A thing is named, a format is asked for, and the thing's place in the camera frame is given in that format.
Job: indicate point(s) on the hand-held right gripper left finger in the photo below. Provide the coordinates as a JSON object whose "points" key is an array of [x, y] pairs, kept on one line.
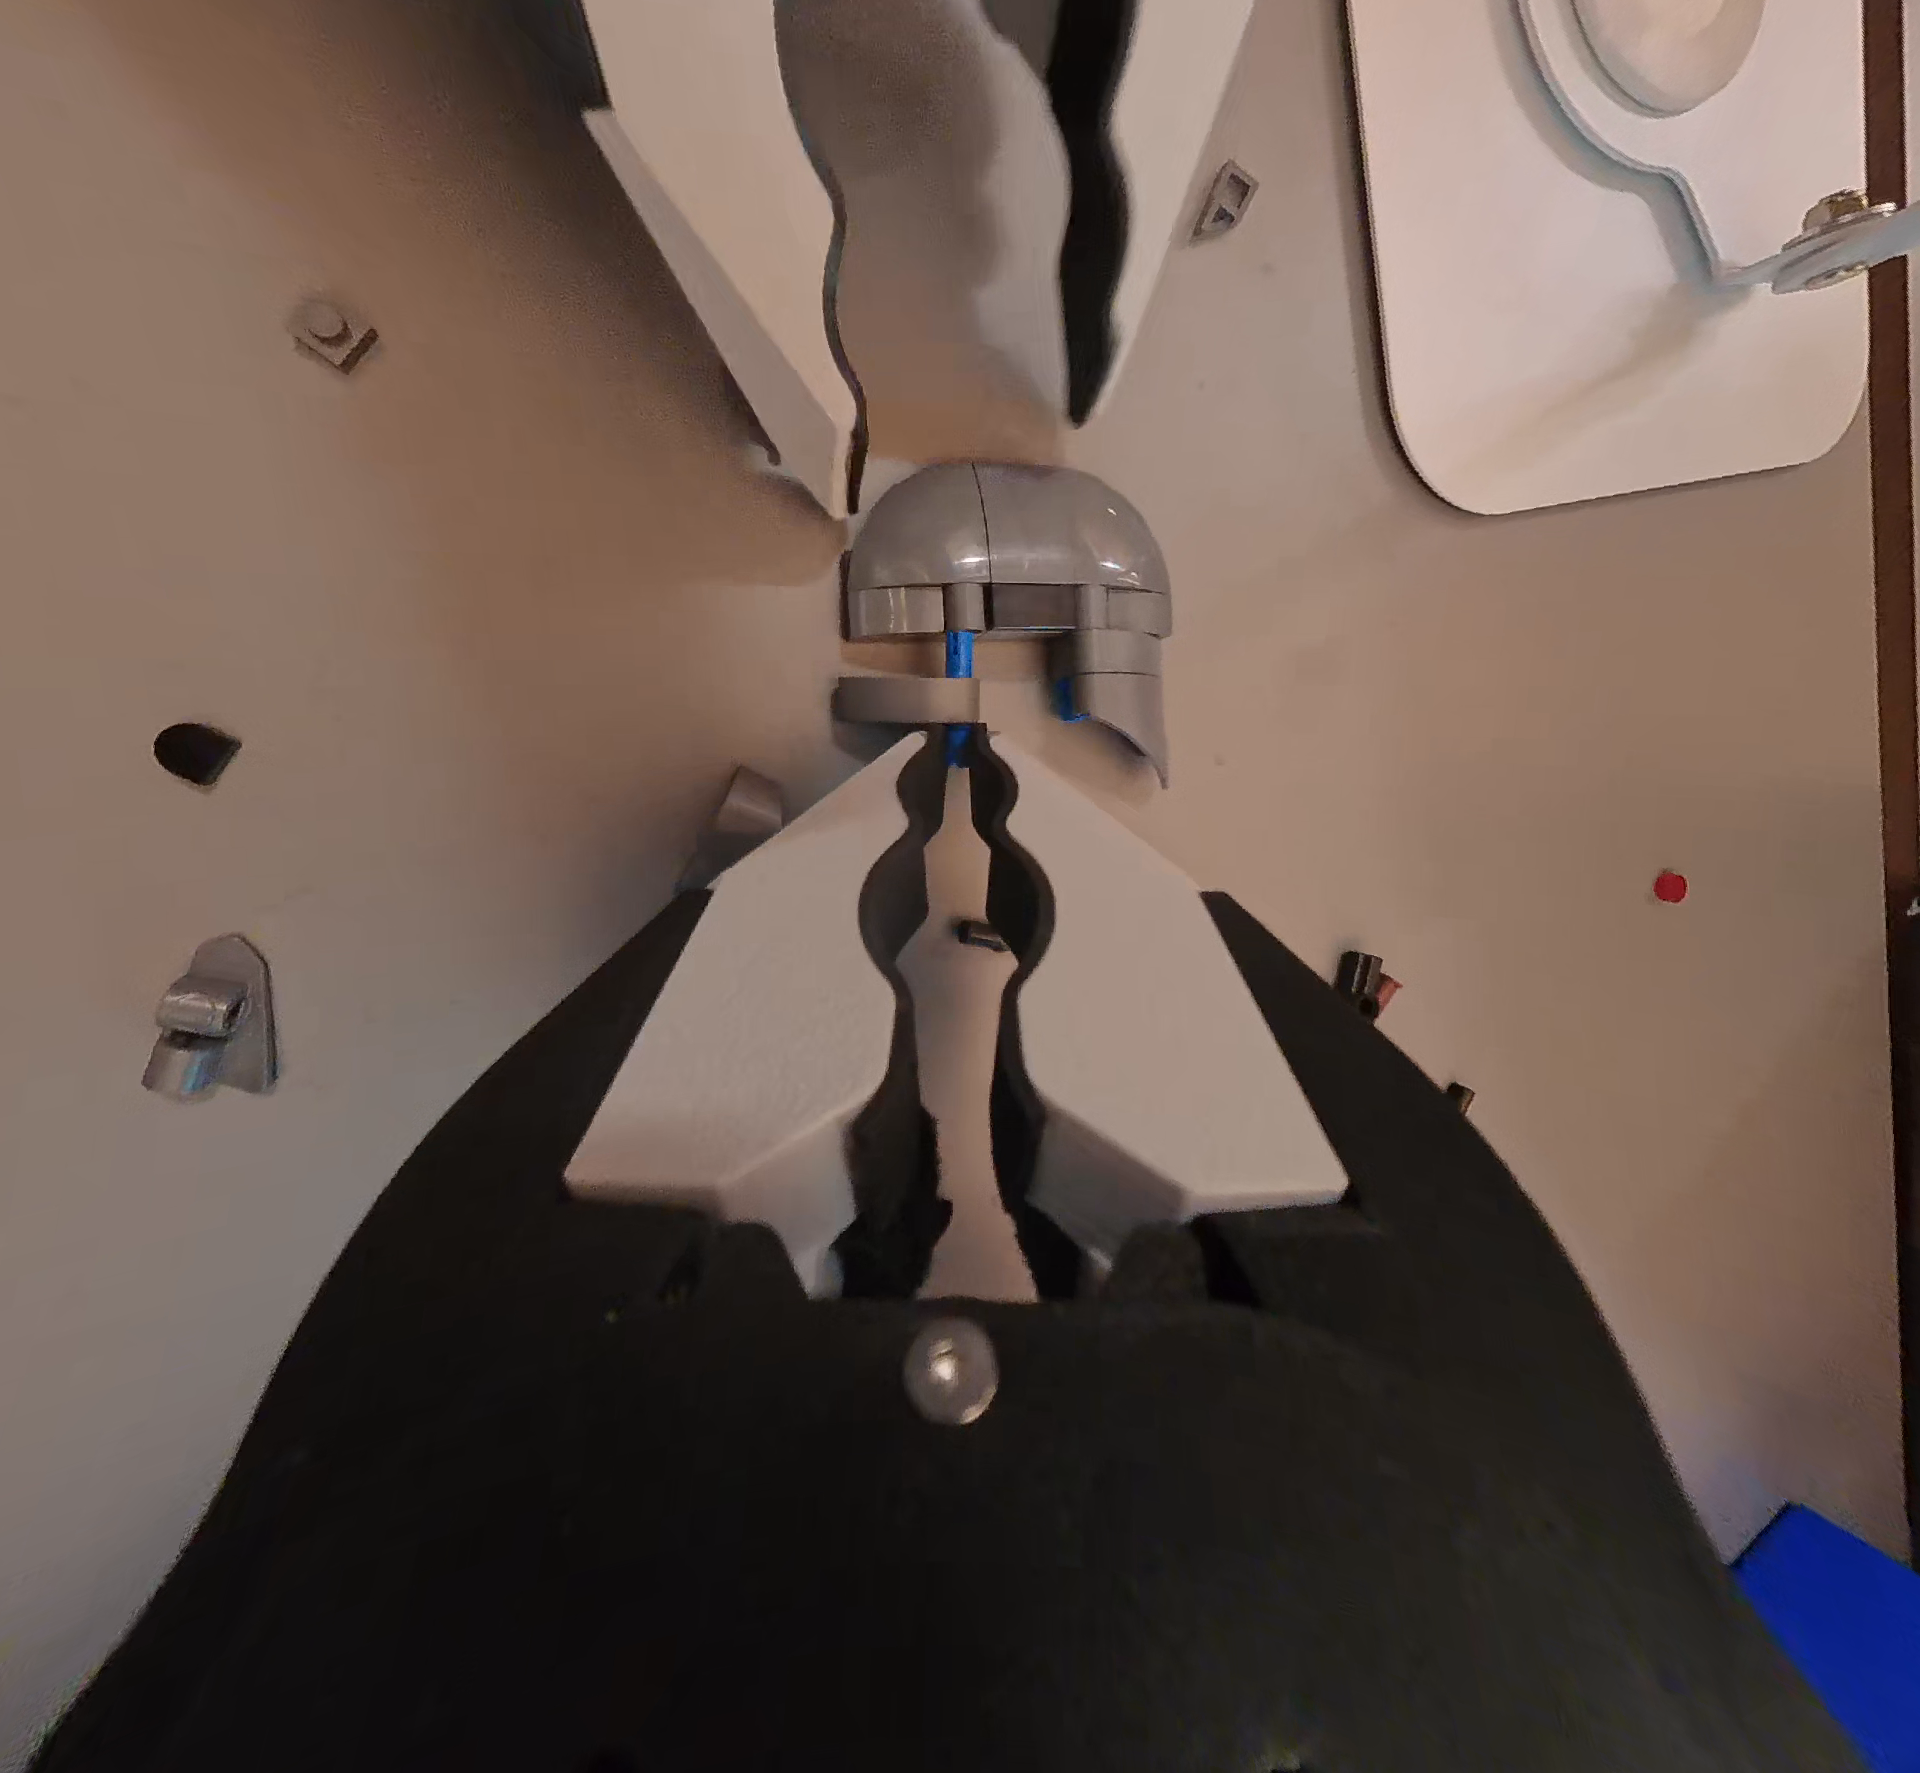
{"points": [[720, 1036]]}

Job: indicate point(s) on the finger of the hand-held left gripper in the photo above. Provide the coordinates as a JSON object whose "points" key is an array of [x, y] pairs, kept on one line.
{"points": [[707, 153], [1184, 79]]}

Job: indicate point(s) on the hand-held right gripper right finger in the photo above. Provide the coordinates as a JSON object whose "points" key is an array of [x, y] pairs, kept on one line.
{"points": [[1184, 1036]]}

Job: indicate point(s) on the grey lego helmet assembly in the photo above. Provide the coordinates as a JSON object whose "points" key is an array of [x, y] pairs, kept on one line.
{"points": [[992, 537]]}

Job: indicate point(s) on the black and brown lego pin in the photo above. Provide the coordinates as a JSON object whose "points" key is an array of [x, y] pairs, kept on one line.
{"points": [[1359, 972]]}

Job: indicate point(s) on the grey square lego plate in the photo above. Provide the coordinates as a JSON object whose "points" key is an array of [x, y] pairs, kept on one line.
{"points": [[332, 334]]}

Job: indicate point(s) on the grey lego wedge with clip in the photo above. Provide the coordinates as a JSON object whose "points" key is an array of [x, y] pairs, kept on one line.
{"points": [[211, 1016]]}

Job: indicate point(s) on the black rounded lego tile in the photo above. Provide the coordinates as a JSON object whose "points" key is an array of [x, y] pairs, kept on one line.
{"points": [[195, 750]]}

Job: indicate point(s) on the small grey slope brick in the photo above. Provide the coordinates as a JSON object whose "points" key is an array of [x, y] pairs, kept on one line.
{"points": [[1227, 203]]}

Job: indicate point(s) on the white book stand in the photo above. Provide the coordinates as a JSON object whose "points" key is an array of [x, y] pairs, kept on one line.
{"points": [[1500, 304]]}

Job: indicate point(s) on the blue plastic object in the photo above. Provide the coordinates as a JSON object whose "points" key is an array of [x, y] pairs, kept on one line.
{"points": [[1829, 1606]]}

